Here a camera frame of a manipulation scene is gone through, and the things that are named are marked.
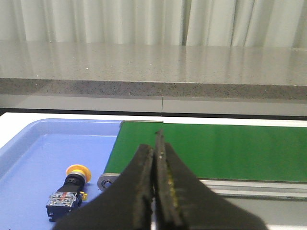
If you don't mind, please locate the green conveyor belt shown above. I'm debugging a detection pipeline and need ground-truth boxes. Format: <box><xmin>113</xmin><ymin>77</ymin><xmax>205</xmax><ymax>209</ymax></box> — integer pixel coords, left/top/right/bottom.
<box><xmin>105</xmin><ymin>122</ymin><xmax>307</xmax><ymax>183</ymax></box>

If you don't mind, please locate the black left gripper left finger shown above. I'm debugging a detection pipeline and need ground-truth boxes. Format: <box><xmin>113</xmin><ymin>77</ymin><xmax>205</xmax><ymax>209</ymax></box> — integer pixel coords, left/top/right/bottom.
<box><xmin>54</xmin><ymin>144</ymin><xmax>154</xmax><ymax>230</ymax></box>

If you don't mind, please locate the white curtain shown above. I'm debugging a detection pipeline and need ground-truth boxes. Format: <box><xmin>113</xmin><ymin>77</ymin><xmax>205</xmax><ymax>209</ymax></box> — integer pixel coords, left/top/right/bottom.
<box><xmin>0</xmin><ymin>0</ymin><xmax>307</xmax><ymax>48</ymax></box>

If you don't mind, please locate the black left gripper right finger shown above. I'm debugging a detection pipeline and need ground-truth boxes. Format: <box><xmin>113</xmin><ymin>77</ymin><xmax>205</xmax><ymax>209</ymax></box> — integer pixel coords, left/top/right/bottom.
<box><xmin>153</xmin><ymin>130</ymin><xmax>267</xmax><ymax>230</ymax></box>

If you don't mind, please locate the steel conveyor end roller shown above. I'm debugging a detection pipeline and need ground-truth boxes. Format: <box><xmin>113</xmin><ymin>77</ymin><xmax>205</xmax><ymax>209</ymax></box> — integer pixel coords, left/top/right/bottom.
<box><xmin>97</xmin><ymin>172</ymin><xmax>120</xmax><ymax>192</ymax></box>

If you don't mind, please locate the grey stone counter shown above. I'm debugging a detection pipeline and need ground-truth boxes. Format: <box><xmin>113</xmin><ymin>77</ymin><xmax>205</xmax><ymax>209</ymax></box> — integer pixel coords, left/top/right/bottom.
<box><xmin>0</xmin><ymin>40</ymin><xmax>307</xmax><ymax>116</ymax></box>

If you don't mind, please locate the aluminium conveyor frame rail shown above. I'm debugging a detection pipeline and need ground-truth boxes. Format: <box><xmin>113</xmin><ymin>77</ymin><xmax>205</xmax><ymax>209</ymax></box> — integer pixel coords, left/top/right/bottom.
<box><xmin>200</xmin><ymin>179</ymin><xmax>307</xmax><ymax>200</ymax></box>

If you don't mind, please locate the blue plastic tray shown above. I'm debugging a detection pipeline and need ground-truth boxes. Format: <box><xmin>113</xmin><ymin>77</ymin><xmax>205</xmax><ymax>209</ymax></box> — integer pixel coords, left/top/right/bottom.
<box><xmin>0</xmin><ymin>119</ymin><xmax>120</xmax><ymax>230</ymax></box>

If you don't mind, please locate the yellow emergency push button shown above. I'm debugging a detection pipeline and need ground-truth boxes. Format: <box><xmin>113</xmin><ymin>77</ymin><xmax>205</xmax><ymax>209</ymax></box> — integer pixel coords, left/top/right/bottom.
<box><xmin>46</xmin><ymin>164</ymin><xmax>92</xmax><ymax>222</ymax></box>

